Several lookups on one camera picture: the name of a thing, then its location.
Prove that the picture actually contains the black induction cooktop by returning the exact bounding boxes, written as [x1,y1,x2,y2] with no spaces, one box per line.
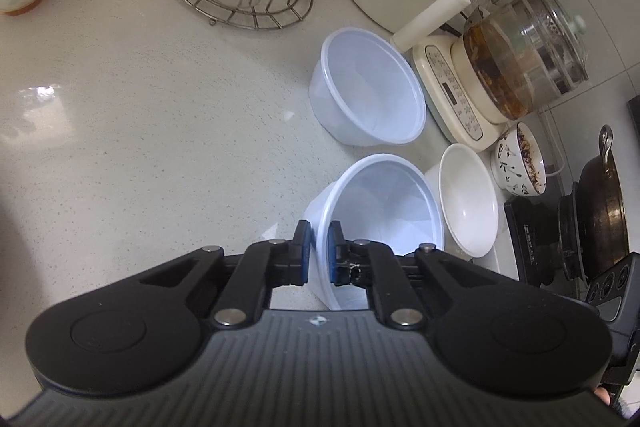
[503,196,568,289]

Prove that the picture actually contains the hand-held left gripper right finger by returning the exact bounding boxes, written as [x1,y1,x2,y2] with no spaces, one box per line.
[327,221,507,329]

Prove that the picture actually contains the white ceramic bowl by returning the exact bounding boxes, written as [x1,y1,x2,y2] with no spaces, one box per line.
[424,143,500,259]

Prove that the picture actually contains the person's right hand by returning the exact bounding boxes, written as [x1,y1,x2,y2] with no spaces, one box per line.
[596,389,614,424]

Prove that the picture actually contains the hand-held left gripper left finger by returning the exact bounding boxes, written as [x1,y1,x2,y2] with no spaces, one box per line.
[135,219,314,328]

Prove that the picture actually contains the dark wok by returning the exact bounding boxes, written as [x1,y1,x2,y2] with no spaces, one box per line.
[557,124,631,282]

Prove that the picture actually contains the cream kettle heating base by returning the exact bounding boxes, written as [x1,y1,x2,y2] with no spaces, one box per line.
[412,36,507,154]

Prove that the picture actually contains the translucent plastic bowl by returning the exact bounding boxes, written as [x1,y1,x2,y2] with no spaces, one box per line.
[304,153,446,311]
[308,27,427,146]

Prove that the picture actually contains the glass kettle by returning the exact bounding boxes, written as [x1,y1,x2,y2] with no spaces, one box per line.
[450,0,590,124]

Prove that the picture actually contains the leaf print bowl dried flowers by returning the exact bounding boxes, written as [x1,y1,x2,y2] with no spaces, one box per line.
[489,121,546,198]

